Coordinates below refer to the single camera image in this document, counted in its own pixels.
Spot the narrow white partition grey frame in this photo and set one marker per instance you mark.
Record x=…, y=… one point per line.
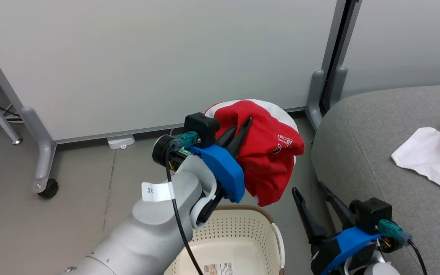
x=403, y=38

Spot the white power adapter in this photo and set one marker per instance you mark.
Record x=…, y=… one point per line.
x=120, y=141

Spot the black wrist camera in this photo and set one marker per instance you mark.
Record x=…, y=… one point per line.
x=201, y=128
x=371, y=214

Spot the red jersey with number print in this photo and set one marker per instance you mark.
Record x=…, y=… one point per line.
x=266, y=160

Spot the black caster wheel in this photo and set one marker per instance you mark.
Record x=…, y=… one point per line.
x=49, y=188

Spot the printed sticker in basket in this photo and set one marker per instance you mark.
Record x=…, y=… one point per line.
x=218, y=269

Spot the wide white partition grey frame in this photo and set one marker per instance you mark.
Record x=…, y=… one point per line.
x=147, y=57

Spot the cream plastic laundry basket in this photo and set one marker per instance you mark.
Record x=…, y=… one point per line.
x=243, y=236

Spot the grey fabric sofa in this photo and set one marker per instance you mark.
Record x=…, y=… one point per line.
x=376, y=145

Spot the blue right camera bracket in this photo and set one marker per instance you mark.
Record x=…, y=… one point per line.
x=348, y=240

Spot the white garment red striped trim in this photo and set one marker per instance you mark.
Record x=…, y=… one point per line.
x=430, y=156

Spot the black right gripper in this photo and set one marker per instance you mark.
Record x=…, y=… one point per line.
x=321, y=254

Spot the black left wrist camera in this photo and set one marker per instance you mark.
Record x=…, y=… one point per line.
x=201, y=128

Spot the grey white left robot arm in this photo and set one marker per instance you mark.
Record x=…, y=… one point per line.
x=151, y=229

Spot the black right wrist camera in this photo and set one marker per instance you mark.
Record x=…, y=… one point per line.
x=371, y=214

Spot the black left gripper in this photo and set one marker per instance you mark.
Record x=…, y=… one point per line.
x=162, y=151

